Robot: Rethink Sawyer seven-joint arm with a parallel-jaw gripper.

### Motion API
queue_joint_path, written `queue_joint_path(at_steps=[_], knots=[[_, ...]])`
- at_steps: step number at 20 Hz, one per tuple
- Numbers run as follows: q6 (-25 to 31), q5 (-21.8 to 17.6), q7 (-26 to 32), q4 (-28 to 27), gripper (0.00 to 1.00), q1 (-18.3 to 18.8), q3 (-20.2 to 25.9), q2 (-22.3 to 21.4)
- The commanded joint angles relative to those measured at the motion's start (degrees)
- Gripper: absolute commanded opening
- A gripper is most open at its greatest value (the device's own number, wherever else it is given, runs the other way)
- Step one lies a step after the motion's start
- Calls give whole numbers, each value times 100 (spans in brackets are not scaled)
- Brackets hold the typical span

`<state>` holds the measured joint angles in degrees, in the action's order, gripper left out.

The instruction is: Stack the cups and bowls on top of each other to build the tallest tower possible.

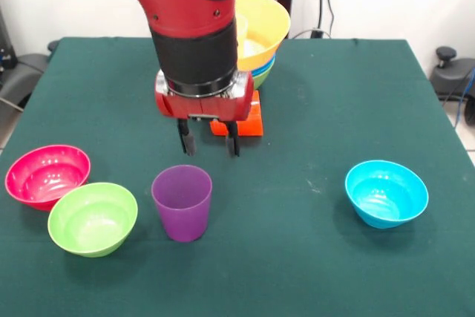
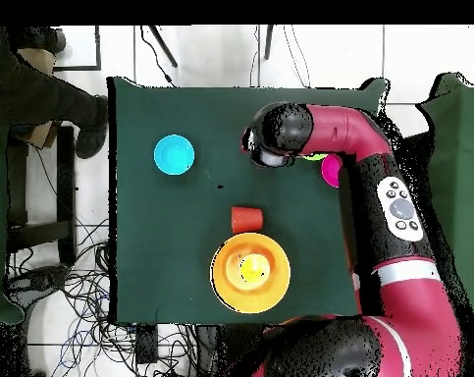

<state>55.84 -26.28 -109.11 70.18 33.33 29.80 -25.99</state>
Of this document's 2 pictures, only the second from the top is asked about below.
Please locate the red cup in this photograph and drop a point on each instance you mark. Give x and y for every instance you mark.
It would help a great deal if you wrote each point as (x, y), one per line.
(246, 220)

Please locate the yellow cup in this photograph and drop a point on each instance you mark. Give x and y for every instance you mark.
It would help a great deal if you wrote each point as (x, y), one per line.
(255, 268)

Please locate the large orange bowl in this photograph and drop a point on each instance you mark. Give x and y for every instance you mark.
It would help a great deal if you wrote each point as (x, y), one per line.
(228, 290)

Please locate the small light blue bowl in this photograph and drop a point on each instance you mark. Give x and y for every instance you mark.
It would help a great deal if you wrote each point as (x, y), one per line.
(174, 154)

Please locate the small green bowl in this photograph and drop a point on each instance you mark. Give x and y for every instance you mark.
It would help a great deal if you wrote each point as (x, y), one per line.
(315, 157)

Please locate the small pink bowl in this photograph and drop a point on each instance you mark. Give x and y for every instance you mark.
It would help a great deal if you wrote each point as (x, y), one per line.
(331, 171)

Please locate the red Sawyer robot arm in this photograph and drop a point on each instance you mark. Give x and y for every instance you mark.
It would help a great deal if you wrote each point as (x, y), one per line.
(417, 314)

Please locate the dark green tablecloth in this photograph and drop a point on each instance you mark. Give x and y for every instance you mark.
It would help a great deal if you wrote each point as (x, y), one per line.
(181, 235)

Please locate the black power adapter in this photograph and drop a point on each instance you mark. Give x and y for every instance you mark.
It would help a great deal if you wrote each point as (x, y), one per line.
(147, 345)

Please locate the black tripod leg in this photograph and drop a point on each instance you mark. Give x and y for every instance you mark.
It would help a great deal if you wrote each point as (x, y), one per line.
(268, 39)
(164, 47)

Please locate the black stool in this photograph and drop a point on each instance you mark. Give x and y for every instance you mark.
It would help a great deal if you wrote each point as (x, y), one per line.
(65, 176)

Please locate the cardboard box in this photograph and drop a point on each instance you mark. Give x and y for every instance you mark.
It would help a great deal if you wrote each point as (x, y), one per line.
(40, 133)

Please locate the person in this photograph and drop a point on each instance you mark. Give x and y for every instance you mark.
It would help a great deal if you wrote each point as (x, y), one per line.
(32, 90)

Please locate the dark grey pedestal foot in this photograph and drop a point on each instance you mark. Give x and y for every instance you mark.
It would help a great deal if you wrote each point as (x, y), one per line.
(44, 277)

